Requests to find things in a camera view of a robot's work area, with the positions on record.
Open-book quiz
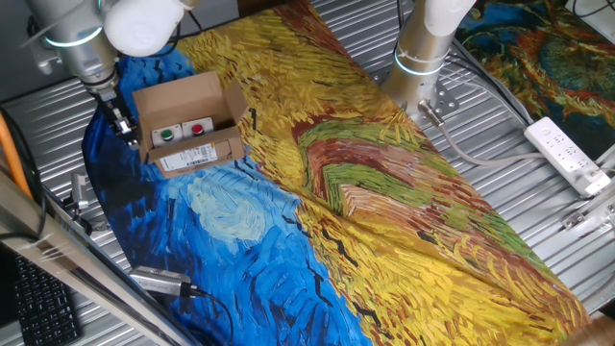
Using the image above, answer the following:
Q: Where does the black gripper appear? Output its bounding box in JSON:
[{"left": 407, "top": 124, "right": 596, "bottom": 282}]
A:
[{"left": 93, "top": 86, "right": 141, "bottom": 151}]

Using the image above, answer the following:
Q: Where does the brown cardboard shipping box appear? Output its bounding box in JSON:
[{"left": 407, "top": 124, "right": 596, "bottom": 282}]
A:
[{"left": 132, "top": 70, "right": 250, "bottom": 180}]

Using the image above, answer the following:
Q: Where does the green push button box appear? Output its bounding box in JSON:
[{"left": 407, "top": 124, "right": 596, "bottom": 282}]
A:
[{"left": 151, "top": 123, "right": 185, "bottom": 149}]

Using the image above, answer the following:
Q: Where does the small silver clamp device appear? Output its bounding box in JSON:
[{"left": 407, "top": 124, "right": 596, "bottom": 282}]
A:
[{"left": 69, "top": 171, "right": 92, "bottom": 212}]

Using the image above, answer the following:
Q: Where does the black computer keyboard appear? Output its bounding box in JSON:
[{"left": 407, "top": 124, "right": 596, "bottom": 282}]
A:
[{"left": 9, "top": 252, "right": 83, "bottom": 346}]

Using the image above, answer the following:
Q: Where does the wheatfield painting print tablecloth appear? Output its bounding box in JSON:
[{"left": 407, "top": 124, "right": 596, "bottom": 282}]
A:
[{"left": 80, "top": 0, "right": 591, "bottom": 346}]

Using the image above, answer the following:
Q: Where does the sunflower painting print cloth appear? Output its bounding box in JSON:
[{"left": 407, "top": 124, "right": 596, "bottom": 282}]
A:
[{"left": 454, "top": 0, "right": 615, "bottom": 162}]

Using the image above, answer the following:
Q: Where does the white power strip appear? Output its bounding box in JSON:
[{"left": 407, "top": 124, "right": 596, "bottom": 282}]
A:
[{"left": 523, "top": 116, "right": 613, "bottom": 198}]

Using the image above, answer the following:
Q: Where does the white flat object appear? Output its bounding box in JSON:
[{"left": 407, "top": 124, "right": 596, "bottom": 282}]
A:
[{"left": 564, "top": 0, "right": 615, "bottom": 33}]

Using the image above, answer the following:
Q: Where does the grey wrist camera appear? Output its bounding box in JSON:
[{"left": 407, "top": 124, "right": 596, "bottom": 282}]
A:
[{"left": 31, "top": 40, "right": 63, "bottom": 76}]

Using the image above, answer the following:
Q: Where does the orange cable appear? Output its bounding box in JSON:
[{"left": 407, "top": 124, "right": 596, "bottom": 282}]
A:
[{"left": 0, "top": 112, "right": 34, "bottom": 201}]

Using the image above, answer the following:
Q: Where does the aluminium frame bar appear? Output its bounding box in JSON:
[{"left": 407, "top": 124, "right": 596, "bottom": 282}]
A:
[{"left": 0, "top": 171, "right": 203, "bottom": 346}]

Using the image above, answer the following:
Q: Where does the silver depth camera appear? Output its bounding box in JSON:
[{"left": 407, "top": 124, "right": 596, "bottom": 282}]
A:
[{"left": 128, "top": 265, "right": 204, "bottom": 299}]

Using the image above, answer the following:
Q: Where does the black camera cable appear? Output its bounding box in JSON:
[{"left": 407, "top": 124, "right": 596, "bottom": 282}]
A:
[{"left": 191, "top": 286, "right": 235, "bottom": 346}]

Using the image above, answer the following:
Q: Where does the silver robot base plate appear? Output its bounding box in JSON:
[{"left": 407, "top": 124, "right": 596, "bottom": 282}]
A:
[{"left": 369, "top": 71, "right": 460, "bottom": 127}]

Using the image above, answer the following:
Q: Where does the thick grey base cable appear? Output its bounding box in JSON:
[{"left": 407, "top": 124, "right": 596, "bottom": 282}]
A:
[{"left": 416, "top": 99, "right": 547, "bottom": 168}]

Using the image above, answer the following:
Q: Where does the metal corner bracket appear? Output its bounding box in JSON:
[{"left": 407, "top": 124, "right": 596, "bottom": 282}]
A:
[{"left": 559, "top": 189, "right": 615, "bottom": 231}]

